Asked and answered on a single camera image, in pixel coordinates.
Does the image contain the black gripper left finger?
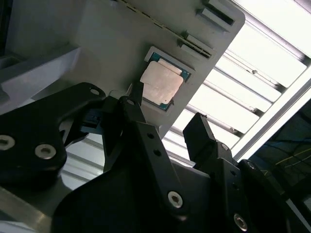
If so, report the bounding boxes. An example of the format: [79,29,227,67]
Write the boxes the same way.
[0,82,190,220]

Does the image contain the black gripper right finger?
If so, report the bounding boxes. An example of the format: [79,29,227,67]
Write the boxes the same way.
[182,112,296,233]

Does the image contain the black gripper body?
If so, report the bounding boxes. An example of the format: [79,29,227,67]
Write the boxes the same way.
[52,164,214,233]

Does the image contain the silver topped CPU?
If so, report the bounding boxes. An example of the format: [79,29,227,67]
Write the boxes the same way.
[139,51,192,112]

